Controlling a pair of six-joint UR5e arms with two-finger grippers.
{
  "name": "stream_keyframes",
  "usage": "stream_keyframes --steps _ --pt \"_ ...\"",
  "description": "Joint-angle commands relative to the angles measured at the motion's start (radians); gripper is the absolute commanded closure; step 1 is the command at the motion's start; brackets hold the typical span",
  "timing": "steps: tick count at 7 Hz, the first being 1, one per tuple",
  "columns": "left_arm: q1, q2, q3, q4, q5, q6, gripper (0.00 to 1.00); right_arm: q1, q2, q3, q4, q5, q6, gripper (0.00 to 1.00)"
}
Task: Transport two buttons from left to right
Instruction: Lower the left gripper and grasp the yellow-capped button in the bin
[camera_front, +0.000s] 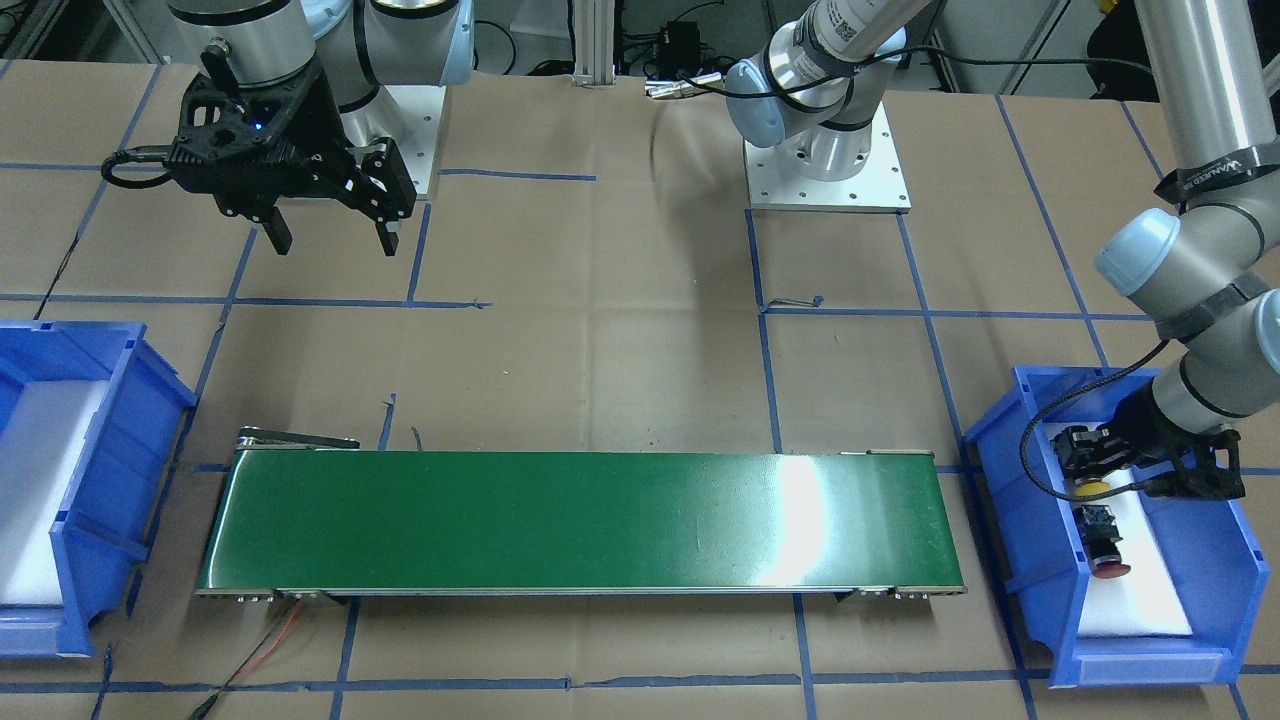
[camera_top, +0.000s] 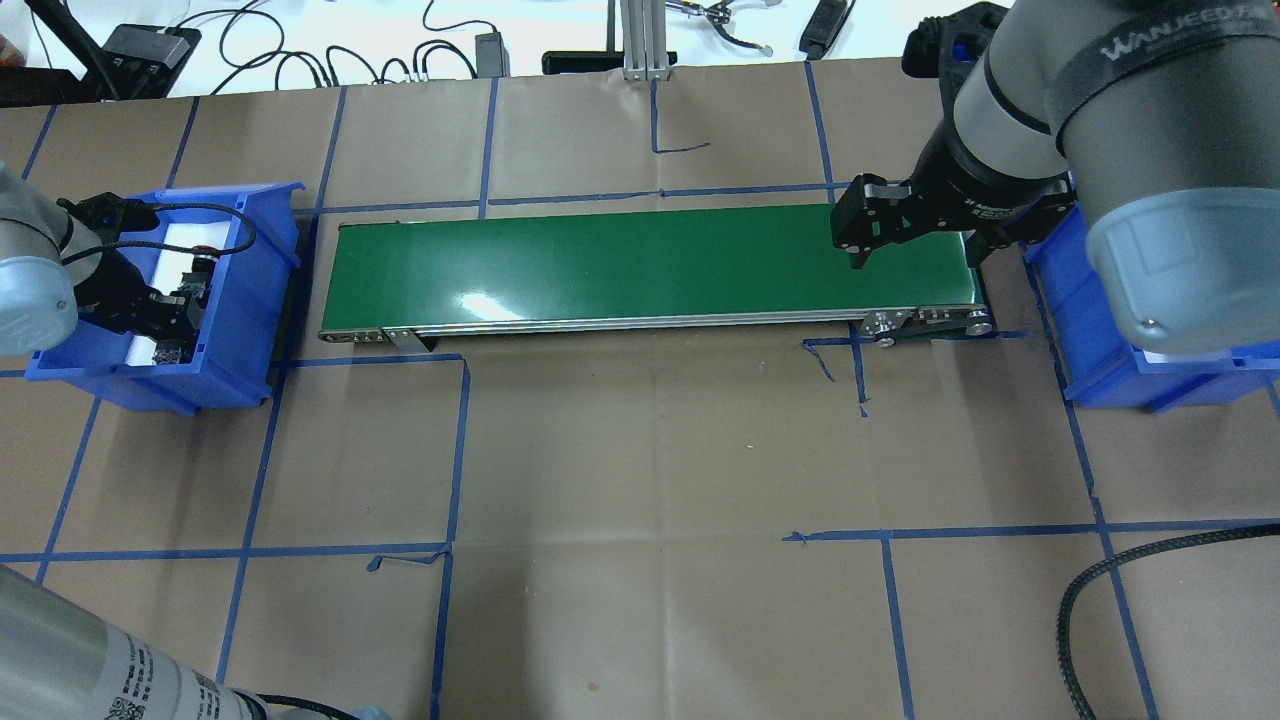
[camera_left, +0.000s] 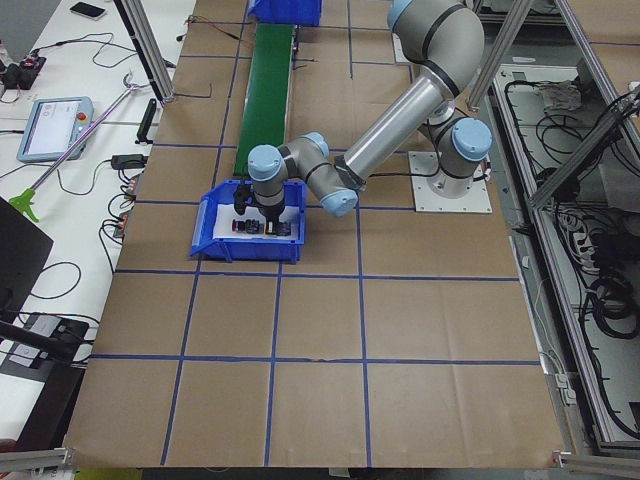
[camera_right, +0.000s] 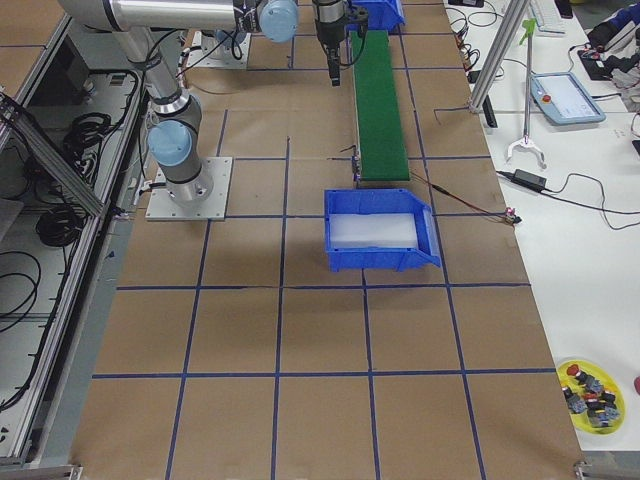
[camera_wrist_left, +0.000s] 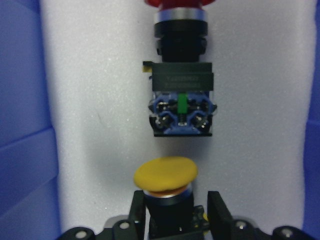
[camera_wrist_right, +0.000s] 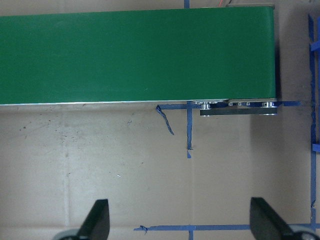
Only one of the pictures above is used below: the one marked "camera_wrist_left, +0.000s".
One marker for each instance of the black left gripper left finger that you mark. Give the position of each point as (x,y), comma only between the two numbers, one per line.
(137,213)

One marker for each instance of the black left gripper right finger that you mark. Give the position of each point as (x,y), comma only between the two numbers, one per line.
(219,217)

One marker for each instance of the yellow mushroom push button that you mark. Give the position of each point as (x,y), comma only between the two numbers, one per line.
(166,183)

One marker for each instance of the red mushroom push button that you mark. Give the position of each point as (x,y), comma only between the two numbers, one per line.
(181,84)

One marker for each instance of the blue left plastic bin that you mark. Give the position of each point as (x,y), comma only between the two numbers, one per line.
(29,198)

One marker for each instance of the white foam pad left bin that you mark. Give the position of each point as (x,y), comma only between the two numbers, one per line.
(246,136)

